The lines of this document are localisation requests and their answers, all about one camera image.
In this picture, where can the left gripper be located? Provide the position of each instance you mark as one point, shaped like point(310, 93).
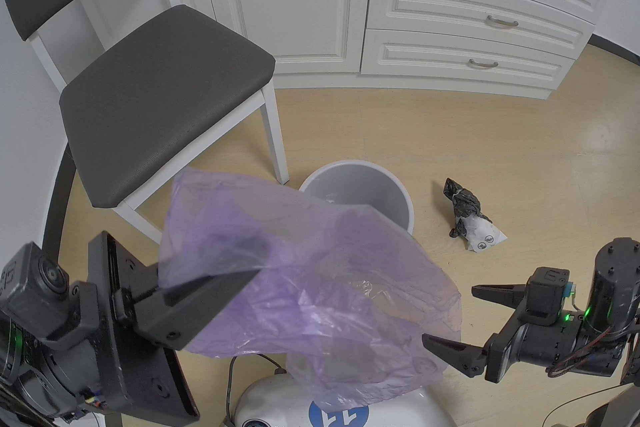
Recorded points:
point(150, 380)

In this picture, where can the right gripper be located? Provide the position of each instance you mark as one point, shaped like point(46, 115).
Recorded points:
point(540, 345)

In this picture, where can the black plastic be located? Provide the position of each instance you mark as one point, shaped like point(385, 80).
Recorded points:
point(465, 202)

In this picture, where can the purple plastic bag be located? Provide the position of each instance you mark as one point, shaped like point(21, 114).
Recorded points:
point(325, 290)

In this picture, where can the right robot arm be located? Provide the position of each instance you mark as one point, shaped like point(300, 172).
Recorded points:
point(615, 280)

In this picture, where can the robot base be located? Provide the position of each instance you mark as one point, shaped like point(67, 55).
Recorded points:
point(270, 405)

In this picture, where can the white trash bin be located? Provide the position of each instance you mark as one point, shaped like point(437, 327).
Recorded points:
point(370, 187)

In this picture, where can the grey padded white chair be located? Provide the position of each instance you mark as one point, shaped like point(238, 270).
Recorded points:
point(165, 104)

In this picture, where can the white wardrobe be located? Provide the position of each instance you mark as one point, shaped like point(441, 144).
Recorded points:
point(450, 14)

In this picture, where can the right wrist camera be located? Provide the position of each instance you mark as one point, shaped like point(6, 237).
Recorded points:
point(547, 290)

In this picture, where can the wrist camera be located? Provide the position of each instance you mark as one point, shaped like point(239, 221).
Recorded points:
point(547, 290)
point(35, 280)

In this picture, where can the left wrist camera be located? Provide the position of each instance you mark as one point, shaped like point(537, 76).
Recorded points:
point(35, 280)

